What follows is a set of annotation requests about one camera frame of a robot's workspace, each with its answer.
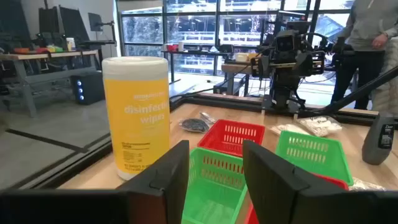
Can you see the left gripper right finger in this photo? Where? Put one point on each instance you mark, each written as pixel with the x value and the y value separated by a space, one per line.
pixel 280 193

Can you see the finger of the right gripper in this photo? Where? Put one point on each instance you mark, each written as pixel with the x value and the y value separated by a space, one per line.
pixel 304 63
pixel 265 67

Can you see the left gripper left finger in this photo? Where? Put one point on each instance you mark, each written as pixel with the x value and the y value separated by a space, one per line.
pixel 155 202

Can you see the silver foil sachet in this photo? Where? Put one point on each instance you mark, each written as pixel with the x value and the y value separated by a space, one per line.
pixel 207 117

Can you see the green plastic basket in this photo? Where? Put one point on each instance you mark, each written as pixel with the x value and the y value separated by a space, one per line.
pixel 314 158
pixel 214 189

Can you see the red plastic basket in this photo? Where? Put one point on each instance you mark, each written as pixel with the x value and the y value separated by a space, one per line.
pixel 337 184
pixel 230 137

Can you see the person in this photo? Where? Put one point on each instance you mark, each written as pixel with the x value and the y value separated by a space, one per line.
pixel 367 31

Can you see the bagged black round pad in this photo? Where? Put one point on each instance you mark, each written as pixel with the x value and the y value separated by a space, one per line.
pixel 194 125

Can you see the white cup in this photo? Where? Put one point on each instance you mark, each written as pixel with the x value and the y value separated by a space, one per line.
pixel 181 46

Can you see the crinkled clear plastic bag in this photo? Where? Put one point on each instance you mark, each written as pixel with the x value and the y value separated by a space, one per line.
pixel 367 185

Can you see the red cup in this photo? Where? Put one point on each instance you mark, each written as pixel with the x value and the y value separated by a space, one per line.
pixel 172 47

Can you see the yellow disinfecting wipes canister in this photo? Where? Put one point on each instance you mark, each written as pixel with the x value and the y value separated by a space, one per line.
pixel 136 109

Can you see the black computer tower blue lights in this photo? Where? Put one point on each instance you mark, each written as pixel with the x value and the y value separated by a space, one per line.
pixel 90 88

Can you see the white jar yellow label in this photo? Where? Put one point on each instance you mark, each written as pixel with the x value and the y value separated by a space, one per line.
pixel 71 44

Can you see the wooden top desk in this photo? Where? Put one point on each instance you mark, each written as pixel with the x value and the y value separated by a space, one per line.
pixel 46 56

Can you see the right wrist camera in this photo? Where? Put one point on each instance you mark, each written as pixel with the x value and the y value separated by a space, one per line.
pixel 284 42

